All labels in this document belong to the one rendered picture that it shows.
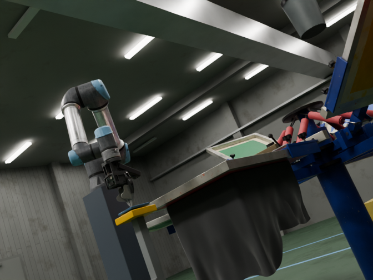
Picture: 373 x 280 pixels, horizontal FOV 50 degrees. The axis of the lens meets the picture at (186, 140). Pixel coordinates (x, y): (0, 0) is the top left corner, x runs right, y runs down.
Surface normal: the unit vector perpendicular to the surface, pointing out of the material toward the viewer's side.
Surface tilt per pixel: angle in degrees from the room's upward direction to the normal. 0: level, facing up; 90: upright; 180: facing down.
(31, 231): 90
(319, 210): 90
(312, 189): 90
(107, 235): 90
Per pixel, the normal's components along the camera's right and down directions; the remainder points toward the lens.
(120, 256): -0.61, 0.04
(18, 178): 0.71, -0.43
